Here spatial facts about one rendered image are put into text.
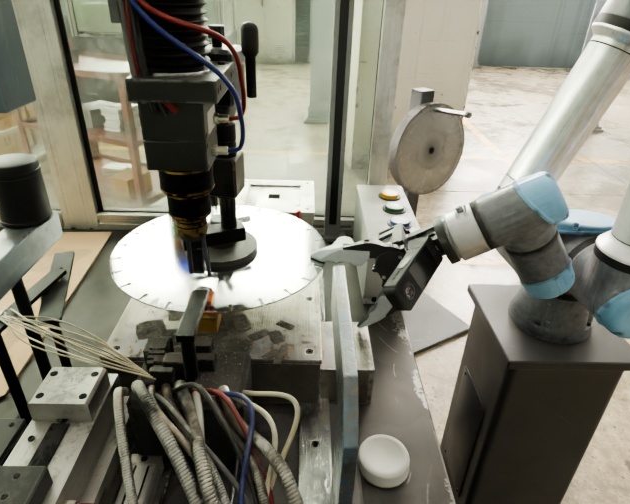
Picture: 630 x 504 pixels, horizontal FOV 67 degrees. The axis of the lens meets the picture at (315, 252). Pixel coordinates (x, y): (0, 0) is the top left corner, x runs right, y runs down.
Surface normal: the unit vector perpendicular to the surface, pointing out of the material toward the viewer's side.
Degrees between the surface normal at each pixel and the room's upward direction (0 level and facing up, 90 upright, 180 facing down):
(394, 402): 0
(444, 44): 90
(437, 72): 90
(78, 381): 0
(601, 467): 0
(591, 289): 91
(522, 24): 90
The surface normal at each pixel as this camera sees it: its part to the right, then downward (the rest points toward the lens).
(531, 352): 0.03, -0.87
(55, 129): 0.01, 0.50
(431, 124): 0.51, 0.38
